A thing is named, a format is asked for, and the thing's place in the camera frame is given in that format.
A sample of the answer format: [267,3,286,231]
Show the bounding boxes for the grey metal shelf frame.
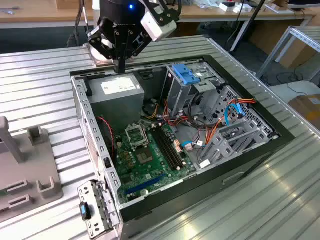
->
[256,24,320,81]

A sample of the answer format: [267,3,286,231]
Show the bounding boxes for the blue plastic drive latch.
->
[171,64,201,86]

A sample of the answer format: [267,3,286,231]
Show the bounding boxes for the white side table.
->
[269,79,320,103]

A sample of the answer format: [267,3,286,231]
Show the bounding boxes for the yellow black power wires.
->
[143,103,162,120]

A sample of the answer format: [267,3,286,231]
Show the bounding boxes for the orange red wire bundle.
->
[162,99,208,131]

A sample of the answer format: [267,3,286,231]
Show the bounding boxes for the black RAM slot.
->
[149,127,175,171]
[152,127,178,171]
[158,125,184,169]
[155,126,181,170]

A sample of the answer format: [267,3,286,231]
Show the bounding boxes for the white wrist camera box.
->
[140,10,177,43]

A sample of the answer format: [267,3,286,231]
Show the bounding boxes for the flat pale paper box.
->
[264,2,295,15]

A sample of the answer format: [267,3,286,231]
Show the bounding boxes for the grey power supply unit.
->
[86,73,146,128]

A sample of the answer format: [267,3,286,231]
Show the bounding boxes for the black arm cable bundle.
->
[66,0,89,48]

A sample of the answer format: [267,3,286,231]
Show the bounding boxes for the metal socket cover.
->
[124,122,149,151]

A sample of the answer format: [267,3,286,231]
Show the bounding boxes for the metal optical drive cage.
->
[159,61,227,118]

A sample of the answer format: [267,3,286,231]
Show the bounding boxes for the black tripod leg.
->
[229,0,266,53]

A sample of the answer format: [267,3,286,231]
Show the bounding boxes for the metal expansion slot bracket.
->
[77,179,121,238]

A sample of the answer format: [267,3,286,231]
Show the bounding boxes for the thick black cable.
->
[186,91,210,130]

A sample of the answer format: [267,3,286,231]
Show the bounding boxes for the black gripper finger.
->
[119,29,152,75]
[87,26,120,75]

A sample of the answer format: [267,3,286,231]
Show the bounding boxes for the blue expansion slot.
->
[124,174,166,196]

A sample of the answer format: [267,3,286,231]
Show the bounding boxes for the cardboard box with label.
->
[287,93,320,131]

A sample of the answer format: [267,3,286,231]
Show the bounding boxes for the wooden office desk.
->
[174,0,318,53]
[0,0,95,30]

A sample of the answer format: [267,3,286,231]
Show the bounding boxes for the black open PC case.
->
[69,54,297,240]

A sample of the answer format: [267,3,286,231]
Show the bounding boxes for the red black twisted wire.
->
[96,116,116,161]

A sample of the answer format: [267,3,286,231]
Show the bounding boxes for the plain cardboard box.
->
[249,21,292,56]
[277,37,320,70]

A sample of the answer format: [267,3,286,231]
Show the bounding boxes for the grey parts rack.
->
[0,116,64,222]

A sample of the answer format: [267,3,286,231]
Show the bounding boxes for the blue SATA data wire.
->
[180,102,248,153]

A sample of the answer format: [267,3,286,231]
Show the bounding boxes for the green motherboard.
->
[113,122,198,205]

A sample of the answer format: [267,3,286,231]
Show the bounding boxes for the metal disk bay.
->
[199,84,280,168]

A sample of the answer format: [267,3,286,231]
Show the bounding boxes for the black blue bracket latch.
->
[79,202,92,221]

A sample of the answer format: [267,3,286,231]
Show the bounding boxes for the small white box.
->
[219,1,237,12]
[233,4,253,13]

